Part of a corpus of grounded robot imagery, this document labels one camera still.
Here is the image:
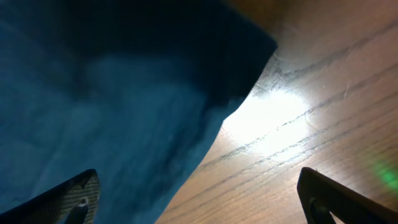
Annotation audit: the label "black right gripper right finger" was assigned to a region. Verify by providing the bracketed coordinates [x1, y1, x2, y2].
[297, 167, 397, 224]

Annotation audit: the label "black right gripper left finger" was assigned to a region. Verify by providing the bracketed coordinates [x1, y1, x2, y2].
[1, 169, 100, 224]

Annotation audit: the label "navy blue trousers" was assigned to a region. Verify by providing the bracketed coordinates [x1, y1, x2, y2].
[1, 0, 277, 223]

